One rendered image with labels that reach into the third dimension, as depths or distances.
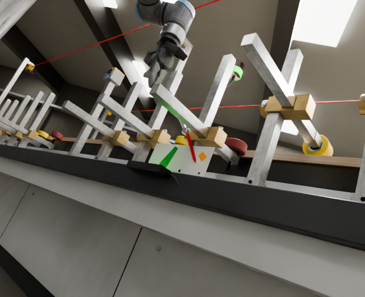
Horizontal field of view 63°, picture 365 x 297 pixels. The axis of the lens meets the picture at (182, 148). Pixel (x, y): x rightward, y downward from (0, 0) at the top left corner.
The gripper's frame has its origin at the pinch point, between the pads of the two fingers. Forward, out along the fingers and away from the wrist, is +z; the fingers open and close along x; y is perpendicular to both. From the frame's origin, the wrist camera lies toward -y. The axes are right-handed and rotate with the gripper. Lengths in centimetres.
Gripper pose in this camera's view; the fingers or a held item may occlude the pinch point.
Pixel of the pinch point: (152, 84)
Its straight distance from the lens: 107.5
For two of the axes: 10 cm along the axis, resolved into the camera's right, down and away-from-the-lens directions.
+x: -6.0, -4.6, -6.5
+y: -7.2, -0.6, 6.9
